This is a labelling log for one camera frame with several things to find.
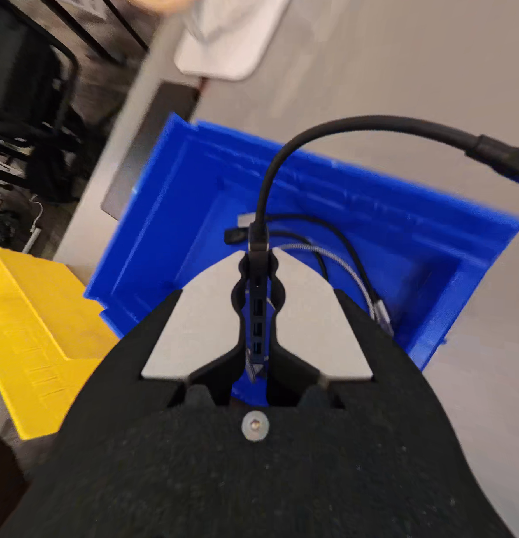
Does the yellow plastic bin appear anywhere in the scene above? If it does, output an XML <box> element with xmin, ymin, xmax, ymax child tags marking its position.
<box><xmin>0</xmin><ymin>244</ymin><xmax>119</xmax><ymax>440</ymax></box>

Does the blue plastic bin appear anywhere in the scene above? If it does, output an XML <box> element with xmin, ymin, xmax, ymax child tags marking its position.
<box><xmin>84</xmin><ymin>113</ymin><xmax>519</xmax><ymax>404</ymax></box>

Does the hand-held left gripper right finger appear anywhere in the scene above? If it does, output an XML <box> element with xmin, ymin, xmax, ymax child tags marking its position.
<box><xmin>266</xmin><ymin>247</ymin><xmax>375</xmax><ymax>407</ymax></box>

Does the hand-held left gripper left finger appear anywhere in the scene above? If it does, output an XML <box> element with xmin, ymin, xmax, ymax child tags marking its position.
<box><xmin>140</xmin><ymin>251</ymin><xmax>247</xmax><ymax>406</ymax></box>

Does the grey desk cable cover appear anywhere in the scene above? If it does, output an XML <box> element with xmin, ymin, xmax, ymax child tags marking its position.
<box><xmin>101</xmin><ymin>82</ymin><xmax>201</xmax><ymax>221</ymax></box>

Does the wooden book stand white base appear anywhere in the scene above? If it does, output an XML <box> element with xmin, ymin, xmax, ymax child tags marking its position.
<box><xmin>129</xmin><ymin>0</ymin><xmax>291</xmax><ymax>80</ymax></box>

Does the dark grey usb hub black cable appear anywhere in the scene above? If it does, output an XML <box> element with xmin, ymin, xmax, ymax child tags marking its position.
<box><xmin>242</xmin><ymin>115</ymin><xmax>519</xmax><ymax>383</ymax></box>

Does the braided grey usb cable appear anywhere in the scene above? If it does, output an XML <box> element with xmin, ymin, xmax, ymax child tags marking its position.
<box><xmin>270</xmin><ymin>243</ymin><xmax>395</xmax><ymax>337</ymax></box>

